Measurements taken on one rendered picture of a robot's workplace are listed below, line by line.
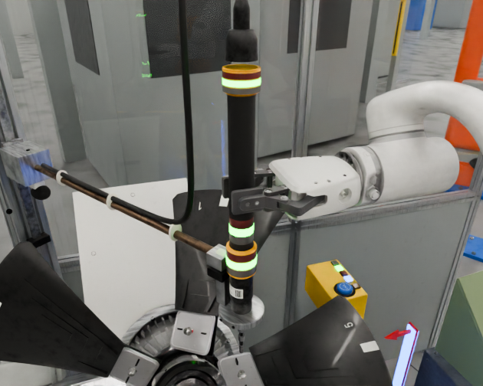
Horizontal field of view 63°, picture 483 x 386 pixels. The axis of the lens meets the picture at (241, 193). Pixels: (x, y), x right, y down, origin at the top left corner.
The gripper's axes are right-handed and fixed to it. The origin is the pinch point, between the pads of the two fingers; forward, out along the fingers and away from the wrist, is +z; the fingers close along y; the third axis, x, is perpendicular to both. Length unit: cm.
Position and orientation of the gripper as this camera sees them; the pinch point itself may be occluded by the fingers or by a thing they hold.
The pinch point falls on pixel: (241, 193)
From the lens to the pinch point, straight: 51.4
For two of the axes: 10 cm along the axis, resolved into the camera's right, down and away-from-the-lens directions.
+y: -3.0, -4.4, 8.5
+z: -9.5, 1.4, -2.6
